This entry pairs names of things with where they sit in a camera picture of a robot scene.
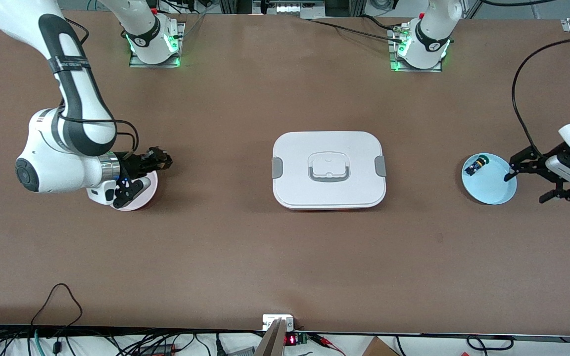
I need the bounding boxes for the grey wooden camera post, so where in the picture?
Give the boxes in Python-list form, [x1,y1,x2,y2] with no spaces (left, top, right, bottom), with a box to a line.
[255,319,288,356]

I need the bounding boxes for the white lidded container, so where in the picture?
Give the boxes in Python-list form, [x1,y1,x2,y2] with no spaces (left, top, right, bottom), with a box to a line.
[272,131,387,212]

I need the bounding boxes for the light blue round plate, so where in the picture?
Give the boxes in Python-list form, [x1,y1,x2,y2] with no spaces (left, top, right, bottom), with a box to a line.
[461,153,517,205]

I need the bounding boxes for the pink round plate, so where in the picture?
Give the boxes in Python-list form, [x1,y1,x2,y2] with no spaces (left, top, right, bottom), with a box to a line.
[109,171,158,212]

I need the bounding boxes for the brown cardboard piece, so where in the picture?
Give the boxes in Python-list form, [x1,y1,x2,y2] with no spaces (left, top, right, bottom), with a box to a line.
[362,336,399,356]

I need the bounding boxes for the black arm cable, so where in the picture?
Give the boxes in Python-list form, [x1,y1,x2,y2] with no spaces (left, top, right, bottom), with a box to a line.
[60,17,140,154]
[512,37,570,159]

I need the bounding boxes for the black cable across table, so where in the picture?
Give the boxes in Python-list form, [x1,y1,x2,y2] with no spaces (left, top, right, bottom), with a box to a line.
[307,15,404,43]

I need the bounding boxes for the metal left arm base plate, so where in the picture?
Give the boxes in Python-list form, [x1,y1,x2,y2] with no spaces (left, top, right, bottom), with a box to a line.
[388,27,444,73]

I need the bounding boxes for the green blue switch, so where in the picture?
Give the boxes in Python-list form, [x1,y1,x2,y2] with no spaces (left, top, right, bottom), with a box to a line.
[465,155,489,177]

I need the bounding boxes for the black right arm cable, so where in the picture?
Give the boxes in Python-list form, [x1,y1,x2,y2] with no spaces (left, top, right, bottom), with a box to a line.
[60,17,140,154]

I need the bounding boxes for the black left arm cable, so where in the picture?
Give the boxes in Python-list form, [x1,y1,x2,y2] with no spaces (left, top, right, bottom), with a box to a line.
[512,37,570,159]

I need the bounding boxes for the thin black looped cable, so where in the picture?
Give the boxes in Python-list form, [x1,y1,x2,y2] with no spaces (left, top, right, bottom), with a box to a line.
[28,283,84,356]

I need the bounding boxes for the small white mounting box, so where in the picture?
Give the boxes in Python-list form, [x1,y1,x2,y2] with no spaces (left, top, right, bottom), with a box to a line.
[262,314,294,331]

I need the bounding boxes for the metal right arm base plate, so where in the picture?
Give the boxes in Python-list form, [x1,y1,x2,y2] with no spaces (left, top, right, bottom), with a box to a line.
[129,22,186,68]

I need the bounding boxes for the red clip wires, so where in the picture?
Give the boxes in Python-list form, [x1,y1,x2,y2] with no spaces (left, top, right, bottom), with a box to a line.
[315,334,345,356]

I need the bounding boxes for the black oval cable loop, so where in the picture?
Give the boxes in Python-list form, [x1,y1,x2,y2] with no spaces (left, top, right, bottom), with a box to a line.
[466,335,514,352]

